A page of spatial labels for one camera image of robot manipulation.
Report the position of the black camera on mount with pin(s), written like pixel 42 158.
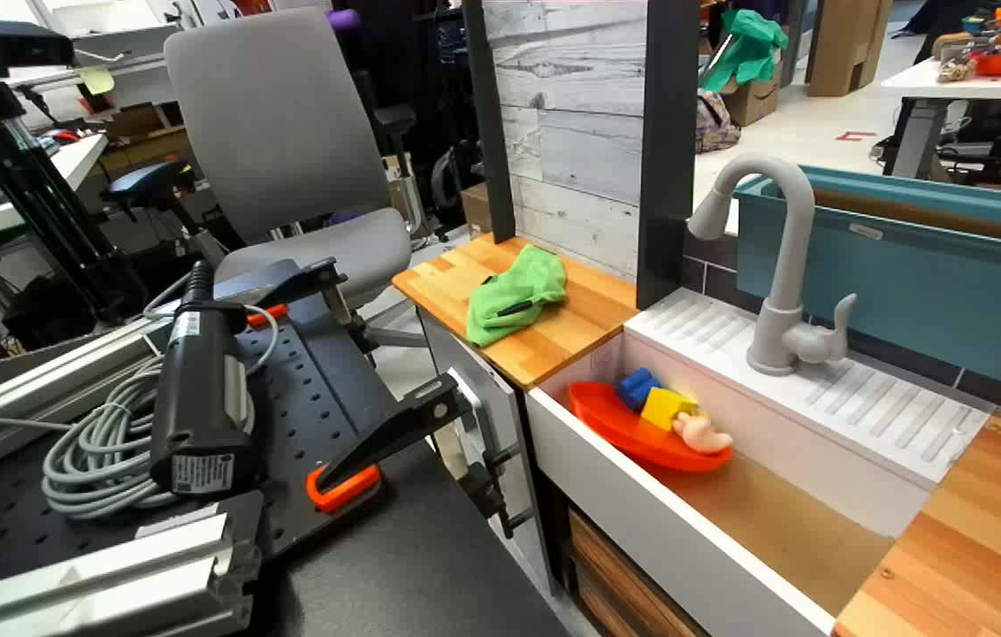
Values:
pixel 201 403

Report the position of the aluminium extrusion bar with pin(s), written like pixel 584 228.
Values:
pixel 42 377
pixel 87 587

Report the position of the red bowl with toys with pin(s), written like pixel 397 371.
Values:
pixel 627 433

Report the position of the grey office chair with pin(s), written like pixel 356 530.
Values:
pixel 271 128

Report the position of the wooden cabinet under sink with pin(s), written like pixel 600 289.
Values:
pixel 618 587

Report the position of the green towel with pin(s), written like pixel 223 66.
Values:
pixel 511 296

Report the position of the grey cabinet drawer front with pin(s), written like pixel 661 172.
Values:
pixel 470 377

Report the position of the white table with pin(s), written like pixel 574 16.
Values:
pixel 937 86

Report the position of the white sink basin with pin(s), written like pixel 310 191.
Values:
pixel 758 471

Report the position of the white desk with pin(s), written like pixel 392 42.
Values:
pixel 4 208

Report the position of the black frame post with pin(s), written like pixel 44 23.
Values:
pixel 667 152
pixel 491 117

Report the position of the pink toy figure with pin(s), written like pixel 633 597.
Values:
pixel 707 433

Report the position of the grey faucet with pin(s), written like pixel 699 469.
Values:
pixel 784 253

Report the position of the black perforated breadboard plate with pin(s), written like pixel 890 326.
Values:
pixel 310 403

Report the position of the grey wood plank panel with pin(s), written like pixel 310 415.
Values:
pixel 570 128

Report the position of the green cloth bag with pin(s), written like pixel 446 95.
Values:
pixel 747 49

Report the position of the grey bag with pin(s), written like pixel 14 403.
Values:
pixel 712 126

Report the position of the cardboard box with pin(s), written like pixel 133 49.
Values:
pixel 848 42

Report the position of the yellow toy block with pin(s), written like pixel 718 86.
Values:
pixel 664 407

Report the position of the blue toy block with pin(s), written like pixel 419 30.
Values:
pixel 640 388

